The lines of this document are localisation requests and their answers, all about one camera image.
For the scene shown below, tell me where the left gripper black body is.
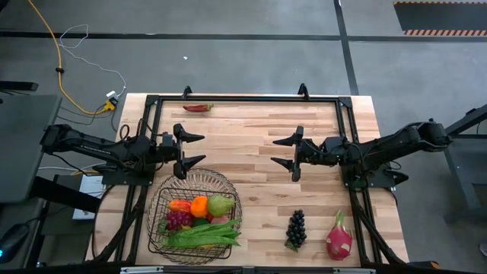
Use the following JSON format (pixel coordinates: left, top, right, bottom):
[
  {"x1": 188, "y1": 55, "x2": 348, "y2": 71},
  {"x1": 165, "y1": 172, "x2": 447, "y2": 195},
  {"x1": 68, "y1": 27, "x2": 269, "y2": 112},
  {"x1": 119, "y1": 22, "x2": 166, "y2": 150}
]
[{"x1": 159, "y1": 123, "x2": 187, "y2": 181}]

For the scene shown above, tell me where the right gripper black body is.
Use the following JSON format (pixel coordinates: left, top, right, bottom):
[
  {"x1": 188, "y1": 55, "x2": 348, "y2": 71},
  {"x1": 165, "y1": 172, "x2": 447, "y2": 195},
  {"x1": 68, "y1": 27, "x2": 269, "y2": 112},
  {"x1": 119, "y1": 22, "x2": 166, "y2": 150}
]
[{"x1": 291, "y1": 124, "x2": 325, "y2": 183}]

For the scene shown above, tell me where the red chili pepper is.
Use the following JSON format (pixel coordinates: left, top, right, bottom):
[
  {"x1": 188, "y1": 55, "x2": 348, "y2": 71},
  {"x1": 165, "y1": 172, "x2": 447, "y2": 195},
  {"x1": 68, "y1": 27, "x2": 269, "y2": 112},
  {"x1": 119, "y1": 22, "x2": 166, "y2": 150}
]
[{"x1": 182, "y1": 103, "x2": 215, "y2": 113}]

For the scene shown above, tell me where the red orange mango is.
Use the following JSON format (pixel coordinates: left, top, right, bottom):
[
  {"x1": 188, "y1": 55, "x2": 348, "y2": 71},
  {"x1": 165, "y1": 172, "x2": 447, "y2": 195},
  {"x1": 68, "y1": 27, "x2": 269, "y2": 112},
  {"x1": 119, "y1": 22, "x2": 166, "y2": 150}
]
[{"x1": 168, "y1": 199, "x2": 193, "y2": 214}]

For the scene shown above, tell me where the orange fruit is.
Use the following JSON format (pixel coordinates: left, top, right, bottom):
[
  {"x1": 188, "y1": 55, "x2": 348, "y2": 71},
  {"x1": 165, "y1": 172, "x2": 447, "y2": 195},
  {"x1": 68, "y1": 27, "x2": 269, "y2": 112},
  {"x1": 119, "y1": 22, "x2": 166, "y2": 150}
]
[{"x1": 189, "y1": 196, "x2": 209, "y2": 218}]

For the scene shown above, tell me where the purple grape bunch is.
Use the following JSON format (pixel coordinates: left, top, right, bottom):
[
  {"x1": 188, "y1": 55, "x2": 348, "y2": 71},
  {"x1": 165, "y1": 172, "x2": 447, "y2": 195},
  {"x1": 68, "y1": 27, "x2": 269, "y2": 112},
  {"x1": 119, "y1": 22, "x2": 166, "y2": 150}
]
[{"x1": 158, "y1": 211, "x2": 194, "y2": 234}]

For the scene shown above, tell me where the black wire basket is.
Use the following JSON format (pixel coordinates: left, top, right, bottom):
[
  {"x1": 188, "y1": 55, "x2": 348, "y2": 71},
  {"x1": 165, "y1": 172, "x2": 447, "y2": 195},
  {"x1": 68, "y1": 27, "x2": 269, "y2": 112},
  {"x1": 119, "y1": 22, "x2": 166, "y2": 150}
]
[{"x1": 147, "y1": 186, "x2": 244, "y2": 260}]

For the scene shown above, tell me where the black grape bunch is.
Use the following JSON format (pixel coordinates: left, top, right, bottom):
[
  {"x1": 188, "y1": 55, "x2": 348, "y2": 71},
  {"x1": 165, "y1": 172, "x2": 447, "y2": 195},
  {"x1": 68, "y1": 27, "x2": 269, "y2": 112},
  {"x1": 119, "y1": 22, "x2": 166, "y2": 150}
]
[{"x1": 285, "y1": 209, "x2": 308, "y2": 253}]

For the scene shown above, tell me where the green bean bunch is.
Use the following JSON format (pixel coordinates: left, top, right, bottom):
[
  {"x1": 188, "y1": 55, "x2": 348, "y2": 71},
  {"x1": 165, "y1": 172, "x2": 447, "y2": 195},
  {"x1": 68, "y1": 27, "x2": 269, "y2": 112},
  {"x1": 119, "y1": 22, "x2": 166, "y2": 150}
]
[{"x1": 162, "y1": 219, "x2": 242, "y2": 249}]

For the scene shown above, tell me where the pink dragon fruit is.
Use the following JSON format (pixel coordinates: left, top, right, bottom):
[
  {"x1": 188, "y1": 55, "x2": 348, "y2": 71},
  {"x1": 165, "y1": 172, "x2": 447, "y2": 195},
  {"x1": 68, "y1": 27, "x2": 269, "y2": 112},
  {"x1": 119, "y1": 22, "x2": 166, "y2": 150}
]
[{"x1": 325, "y1": 210, "x2": 354, "y2": 262}]

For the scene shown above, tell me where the round woven placemat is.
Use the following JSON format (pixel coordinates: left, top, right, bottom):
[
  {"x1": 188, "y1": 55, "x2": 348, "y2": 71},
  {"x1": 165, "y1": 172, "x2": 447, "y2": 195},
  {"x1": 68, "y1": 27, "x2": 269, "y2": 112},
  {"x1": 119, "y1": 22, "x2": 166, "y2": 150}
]
[{"x1": 146, "y1": 167, "x2": 243, "y2": 266}]

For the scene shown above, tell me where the white box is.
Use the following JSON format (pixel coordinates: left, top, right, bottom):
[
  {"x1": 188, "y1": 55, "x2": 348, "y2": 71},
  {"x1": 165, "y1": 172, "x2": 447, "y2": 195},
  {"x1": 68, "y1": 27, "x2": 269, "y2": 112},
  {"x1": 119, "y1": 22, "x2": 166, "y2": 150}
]
[{"x1": 72, "y1": 174, "x2": 106, "y2": 221}]

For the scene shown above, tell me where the black slanted bar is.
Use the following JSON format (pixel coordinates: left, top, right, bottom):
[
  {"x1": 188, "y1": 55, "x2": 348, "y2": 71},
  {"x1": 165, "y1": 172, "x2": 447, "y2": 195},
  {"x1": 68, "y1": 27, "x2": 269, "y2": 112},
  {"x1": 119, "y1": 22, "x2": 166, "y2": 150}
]
[{"x1": 30, "y1": 177, "x2": 102, "y2": 214}]

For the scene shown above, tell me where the grey desk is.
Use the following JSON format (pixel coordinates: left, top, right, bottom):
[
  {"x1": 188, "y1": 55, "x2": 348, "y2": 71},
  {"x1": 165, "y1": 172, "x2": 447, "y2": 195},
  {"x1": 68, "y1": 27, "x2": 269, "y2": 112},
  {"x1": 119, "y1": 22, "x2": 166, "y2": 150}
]
[{"x1": 0, "y1": 94, "x2": 62, "y2": 205}]

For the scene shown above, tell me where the black flat bar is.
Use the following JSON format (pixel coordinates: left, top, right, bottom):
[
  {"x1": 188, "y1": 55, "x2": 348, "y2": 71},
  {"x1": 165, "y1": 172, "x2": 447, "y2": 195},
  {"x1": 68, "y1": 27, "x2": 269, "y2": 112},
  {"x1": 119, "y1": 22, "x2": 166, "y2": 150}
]
[{"x1": 0, "y1": 80, "x2": 39, "y2": 92}]

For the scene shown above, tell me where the black computer mouse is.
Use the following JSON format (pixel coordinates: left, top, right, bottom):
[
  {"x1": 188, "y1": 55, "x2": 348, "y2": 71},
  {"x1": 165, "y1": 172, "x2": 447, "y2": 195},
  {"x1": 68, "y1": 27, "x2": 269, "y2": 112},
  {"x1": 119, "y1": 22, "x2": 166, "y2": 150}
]
[{"x1": 0, "y1": 223, "x2": 30, "y2": 263}]

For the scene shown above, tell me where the hazard striped floor mat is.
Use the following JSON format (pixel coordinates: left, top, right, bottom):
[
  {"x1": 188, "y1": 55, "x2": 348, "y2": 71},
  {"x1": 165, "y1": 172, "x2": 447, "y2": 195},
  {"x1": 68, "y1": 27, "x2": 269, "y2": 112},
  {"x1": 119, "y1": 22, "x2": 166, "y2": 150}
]
[{"x1": 393, "y1": 1, "x2": 487, "y2": 37}]

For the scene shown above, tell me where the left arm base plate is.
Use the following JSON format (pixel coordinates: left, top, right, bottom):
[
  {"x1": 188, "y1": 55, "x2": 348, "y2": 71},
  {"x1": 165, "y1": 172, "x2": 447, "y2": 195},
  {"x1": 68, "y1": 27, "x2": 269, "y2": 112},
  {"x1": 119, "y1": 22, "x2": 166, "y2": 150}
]
[{"x1": 100, "y1": 163, "x2": 155, "y2": 186}]

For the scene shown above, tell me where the black metal table frame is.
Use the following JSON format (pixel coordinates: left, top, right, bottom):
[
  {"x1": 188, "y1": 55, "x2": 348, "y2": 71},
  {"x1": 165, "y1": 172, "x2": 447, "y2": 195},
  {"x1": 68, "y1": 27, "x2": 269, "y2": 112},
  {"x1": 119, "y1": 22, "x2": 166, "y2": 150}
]
[{"x1": 85, "y1": 82, "x2": 410, "y2": 267}]

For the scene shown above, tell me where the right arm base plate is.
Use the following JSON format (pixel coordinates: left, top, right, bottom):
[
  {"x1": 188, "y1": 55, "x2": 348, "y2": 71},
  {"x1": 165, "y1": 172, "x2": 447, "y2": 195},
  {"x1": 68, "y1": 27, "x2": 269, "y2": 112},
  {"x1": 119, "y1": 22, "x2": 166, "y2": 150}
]
[{"x1": 340, "y1": 159, "x2": 410, "y2": 190}]

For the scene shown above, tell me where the thin white cable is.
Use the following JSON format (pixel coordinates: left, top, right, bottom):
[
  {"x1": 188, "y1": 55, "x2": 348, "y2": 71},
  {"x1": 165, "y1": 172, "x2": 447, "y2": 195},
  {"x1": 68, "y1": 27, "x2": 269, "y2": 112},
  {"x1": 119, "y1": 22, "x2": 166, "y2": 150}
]
[{"x1": 59, "y1": 24, "x2": 127, "y2": 98}]

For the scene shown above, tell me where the yellow cable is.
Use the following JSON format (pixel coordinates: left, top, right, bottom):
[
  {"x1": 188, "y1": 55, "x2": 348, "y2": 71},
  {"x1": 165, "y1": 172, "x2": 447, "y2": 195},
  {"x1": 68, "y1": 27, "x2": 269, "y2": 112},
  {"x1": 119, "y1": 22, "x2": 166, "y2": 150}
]
[{"x1": 26, "y1": 0, "x2": 115, "y2": 116}]

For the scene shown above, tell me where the black desk frame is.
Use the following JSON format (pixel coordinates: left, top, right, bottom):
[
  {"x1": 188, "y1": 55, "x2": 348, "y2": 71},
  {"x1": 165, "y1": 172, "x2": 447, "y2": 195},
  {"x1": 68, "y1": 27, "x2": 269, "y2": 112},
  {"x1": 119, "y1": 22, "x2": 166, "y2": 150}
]
[{"x1": 419, "y1": 103, "x2": 487, "y2": 221}]

